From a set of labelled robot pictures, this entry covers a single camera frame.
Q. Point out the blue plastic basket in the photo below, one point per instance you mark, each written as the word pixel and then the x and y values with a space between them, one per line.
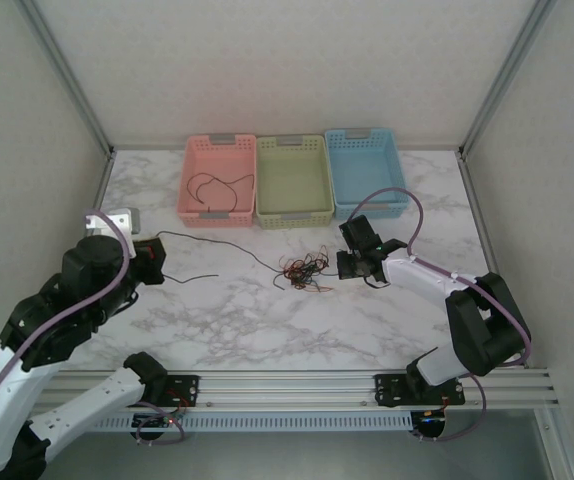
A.
pixel 362 170

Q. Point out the green plastic basket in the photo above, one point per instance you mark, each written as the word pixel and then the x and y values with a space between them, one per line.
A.
pixel 292 180

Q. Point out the pink plastic basket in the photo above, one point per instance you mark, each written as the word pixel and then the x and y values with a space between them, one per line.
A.
pixel 217 160

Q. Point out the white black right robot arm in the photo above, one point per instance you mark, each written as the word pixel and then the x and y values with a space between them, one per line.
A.
pixel 417 270

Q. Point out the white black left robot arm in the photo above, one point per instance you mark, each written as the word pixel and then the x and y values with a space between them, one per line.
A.
pixel 92 400

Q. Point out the aluminium table edge strip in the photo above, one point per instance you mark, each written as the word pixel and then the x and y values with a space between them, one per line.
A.
pixel 142 147

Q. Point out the control board with LED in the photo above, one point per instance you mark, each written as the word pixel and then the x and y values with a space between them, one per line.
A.
pixel 159 421
pixel 429 422

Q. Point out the aluminium table side rail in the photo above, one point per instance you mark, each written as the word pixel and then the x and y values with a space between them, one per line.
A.
pixel 104 175
pixel 488 250

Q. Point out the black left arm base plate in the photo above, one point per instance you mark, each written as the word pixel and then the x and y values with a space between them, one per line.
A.
pixel 189 387

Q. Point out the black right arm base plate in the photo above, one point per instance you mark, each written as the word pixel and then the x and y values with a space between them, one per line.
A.
pixel 389 390

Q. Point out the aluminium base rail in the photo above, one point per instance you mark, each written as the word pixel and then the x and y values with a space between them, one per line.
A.
pixel 287 390

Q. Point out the aluminium frame post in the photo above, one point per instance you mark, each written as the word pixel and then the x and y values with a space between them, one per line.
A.
pixel 506 70
pixel 67 70

